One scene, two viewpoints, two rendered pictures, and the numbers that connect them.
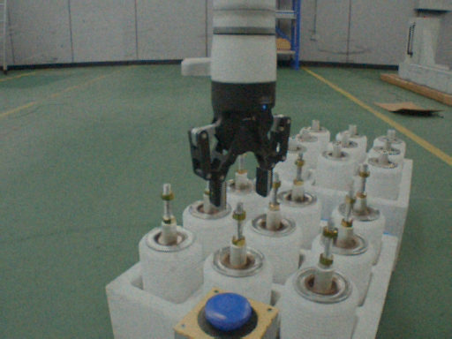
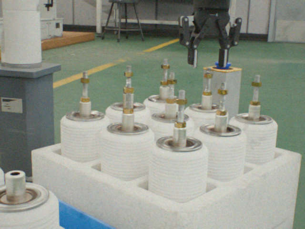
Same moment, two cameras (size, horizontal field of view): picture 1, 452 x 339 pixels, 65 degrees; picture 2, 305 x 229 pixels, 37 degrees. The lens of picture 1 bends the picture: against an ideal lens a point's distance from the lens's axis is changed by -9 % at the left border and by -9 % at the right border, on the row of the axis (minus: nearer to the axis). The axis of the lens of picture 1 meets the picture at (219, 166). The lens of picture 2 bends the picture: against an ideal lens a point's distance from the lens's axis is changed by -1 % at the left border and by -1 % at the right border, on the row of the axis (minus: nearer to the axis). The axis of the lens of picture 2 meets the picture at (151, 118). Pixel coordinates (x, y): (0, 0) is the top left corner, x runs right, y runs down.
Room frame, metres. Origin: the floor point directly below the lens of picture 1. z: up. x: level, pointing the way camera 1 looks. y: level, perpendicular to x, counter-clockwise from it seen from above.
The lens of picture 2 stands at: (1.40, 0.06, 0.48)
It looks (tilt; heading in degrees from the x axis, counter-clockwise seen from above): 15 degrees down; 192
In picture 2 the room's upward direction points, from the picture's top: 2 degrees clockwise
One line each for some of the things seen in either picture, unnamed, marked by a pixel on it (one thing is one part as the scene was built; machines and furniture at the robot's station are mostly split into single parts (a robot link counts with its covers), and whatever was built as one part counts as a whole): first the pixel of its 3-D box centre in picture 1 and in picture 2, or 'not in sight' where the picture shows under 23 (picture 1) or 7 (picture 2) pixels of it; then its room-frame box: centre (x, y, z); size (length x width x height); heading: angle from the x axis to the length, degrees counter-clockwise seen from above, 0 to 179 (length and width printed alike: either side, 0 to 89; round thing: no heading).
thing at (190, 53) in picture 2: (271, 170); (188, 52); (0.47, -0.07, 0.37); 0.03 x 0.01 x 0.05; 124
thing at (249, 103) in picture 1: (243, 113); (211, 12); (0.45, -0.03, 0.46); 0.08 x 0.08 x 0.09
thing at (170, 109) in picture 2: (273, 218); (170, 111); (0.55, -0.09, 0.26); 0.02 x 0.02 x 0.03
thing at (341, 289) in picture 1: (322, 284); (164, 99); (0.39, -0.13, 0.25); 0.08 x 0.08 x 0.01
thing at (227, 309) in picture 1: (228, 313); (222, 66); (0.26, -0.01, 0.32); 0.04 x 0.04 x 0.02
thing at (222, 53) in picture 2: (219, 194); (222, 57); (0.43, 0.00, 0.36); 0.02 x 0.01 x 0.04; 34
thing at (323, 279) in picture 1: (323, 276); (164, 94); (0.39, -0.13, 0.26); 0.02 x 0.02 x 0.03
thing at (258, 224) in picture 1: (273, 225); (170, 118); (0.55, -0.09, 0.25); 0.08 x 0.08 x 0.01
